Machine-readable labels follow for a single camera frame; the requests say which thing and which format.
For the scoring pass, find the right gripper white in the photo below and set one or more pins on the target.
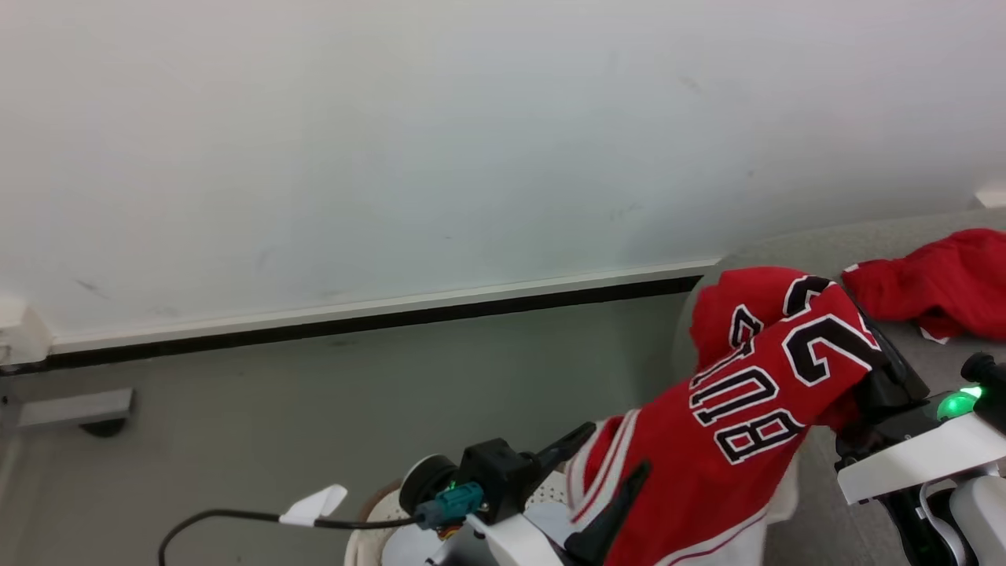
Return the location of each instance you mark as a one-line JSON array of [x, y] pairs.
[[912, 456]]

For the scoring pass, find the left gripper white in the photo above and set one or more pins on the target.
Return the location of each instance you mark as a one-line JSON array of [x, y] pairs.
[[523, 542]]

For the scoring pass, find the red basketball jersey number 23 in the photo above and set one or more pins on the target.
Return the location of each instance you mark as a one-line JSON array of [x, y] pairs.
[[692, 472]]

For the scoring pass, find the plain red garment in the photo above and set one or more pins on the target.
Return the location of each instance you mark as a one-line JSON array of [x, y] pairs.
[[951, 283]]

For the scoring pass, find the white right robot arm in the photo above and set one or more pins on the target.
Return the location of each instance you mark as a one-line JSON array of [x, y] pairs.
[[974, 519]]

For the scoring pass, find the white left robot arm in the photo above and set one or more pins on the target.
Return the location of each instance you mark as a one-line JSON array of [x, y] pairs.
[[440, 550]]

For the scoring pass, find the grey fabric sofa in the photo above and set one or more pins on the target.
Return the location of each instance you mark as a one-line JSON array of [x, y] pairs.
[[888, 245]]

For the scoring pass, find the white plastic laundry basket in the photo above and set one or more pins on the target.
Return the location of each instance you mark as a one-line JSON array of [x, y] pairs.
[[548, 494]]

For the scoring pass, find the white and black baseboard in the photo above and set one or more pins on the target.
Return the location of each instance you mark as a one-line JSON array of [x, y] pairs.
[[377, 310]]

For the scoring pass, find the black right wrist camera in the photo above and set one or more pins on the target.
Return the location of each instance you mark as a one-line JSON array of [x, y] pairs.
[[989, 385]]

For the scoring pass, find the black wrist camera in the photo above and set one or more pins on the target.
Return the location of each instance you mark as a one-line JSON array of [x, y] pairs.
[[989, 385], [495, 472]]

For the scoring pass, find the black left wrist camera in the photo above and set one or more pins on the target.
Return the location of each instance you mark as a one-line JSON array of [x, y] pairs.
[[495, 472]]

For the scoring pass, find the black round frame foot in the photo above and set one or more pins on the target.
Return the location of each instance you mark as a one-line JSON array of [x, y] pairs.
[[102, 428]]

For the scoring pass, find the white wall socket box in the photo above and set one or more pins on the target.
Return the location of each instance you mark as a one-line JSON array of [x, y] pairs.
[[20, 330]]

